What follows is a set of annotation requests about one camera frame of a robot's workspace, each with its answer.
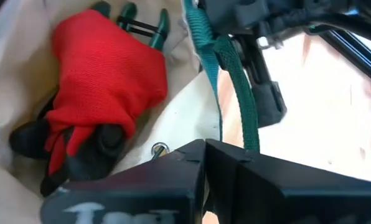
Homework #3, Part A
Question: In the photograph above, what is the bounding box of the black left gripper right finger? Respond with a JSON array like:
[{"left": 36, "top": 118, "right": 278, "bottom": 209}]
[{"left": 205, "top": 139, "right": 371, "bottom": 224}]

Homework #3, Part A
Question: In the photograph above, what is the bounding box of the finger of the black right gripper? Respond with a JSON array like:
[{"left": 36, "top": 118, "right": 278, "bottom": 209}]
[{"left": 235, "top": 34, "right": 288, "bottom": 129}]

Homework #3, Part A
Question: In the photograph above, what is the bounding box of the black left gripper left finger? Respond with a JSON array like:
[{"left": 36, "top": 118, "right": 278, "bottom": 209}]
[{"left": 40, "top": 139, "right": 210, "bottom": 224}]

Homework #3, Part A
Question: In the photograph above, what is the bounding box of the beige green gardening bag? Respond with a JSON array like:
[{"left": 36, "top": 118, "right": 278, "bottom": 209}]
[{"left": 0, "top": 0, "right": 261, "bottom": 224}]

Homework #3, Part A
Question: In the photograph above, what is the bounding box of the green pruning shears black strap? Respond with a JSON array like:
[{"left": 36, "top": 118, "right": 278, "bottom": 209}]
[{"left": 90, "top": 1, "right": 171, "bottom": 51}]

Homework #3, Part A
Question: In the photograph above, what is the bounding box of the red black gardening glove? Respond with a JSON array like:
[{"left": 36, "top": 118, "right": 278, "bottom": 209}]
[{"left": 8, "top": 8, "right": 169, "bottom": 197}]

